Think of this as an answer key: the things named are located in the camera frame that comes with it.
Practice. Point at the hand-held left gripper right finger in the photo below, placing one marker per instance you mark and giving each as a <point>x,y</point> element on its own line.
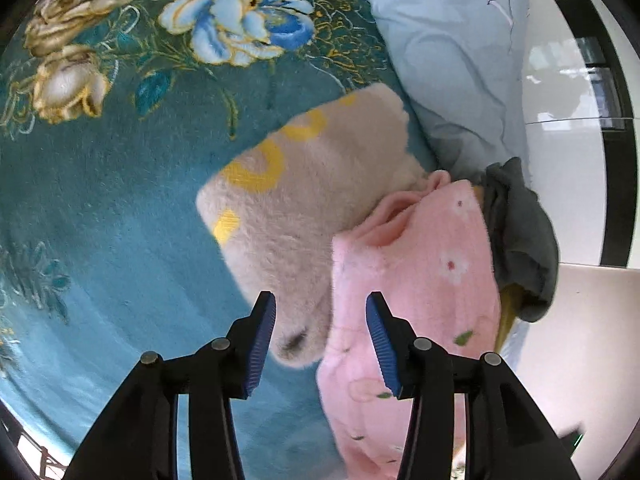
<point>380,345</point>

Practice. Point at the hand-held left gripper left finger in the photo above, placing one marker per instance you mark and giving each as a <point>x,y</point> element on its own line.
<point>261,340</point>

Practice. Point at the pink floral fleece garment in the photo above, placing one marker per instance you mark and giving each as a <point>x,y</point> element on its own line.
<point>430,280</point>

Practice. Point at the beige fleece garment yellow print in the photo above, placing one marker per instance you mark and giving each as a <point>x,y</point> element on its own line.
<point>300,195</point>

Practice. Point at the yellow cloth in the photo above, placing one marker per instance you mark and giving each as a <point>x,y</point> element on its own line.
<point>506,315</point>

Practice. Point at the dark grey garment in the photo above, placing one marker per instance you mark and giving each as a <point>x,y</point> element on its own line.
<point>520,240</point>

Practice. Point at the teal floral blanket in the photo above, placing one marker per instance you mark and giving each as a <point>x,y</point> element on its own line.
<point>115,200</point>

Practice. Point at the light blue quilt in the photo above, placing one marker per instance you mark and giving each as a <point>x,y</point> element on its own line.
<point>450,55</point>

